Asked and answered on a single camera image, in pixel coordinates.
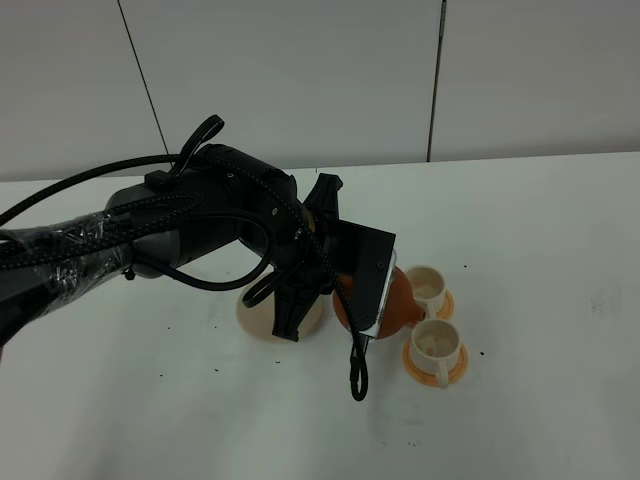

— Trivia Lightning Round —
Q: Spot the cream round teapot coaster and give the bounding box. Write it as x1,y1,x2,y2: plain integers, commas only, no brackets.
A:
236,275,324,344

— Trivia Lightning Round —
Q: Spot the far white teacup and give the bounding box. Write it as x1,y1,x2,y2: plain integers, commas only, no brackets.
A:
406,266,447,319

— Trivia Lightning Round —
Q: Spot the near orange saucer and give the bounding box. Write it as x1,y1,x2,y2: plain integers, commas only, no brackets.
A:
402,340,468,387

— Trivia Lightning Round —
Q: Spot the far orange saucer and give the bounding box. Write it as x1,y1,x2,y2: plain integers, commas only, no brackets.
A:
415,290,455,321

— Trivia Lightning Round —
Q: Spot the orange saucer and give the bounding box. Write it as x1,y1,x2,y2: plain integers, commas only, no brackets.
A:
402,340,468,387
415,290,455,321

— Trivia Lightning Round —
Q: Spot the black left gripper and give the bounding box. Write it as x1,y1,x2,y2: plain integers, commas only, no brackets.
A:
259,173,343,341

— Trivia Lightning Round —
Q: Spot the black braided camera cable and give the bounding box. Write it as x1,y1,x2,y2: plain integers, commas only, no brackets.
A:
0,114,372,402

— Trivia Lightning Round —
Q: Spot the near white teacup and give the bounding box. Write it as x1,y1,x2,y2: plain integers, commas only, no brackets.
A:
409,319,462,387

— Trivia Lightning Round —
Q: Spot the brown clay teapot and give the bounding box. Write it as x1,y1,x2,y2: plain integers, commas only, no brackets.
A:
332,267,425,339

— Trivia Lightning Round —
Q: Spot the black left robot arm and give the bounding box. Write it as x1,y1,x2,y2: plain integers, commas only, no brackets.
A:
1,144,344,341

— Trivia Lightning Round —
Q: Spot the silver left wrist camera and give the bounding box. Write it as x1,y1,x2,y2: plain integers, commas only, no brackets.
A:
325,220,396,338

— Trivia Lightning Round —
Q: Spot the white teacup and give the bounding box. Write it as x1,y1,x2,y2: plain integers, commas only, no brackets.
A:
409,319,462,387
406,266,447,319

